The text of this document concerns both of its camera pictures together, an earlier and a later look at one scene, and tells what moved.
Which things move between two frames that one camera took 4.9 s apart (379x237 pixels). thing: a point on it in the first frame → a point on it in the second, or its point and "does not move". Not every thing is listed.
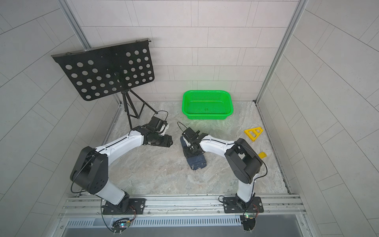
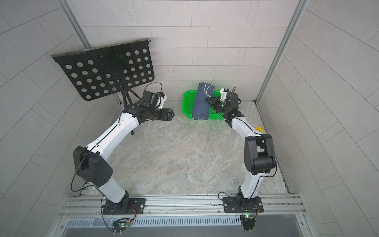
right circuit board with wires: [248, 222] does not move
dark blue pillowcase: [196, 162] → [201, 106]
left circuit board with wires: [120, 224] does not move
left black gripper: [167, 141] → [164, 117]
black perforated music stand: [100, 71] does not move
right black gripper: [188, 153] → [216, 104]
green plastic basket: [207, 104] does not move
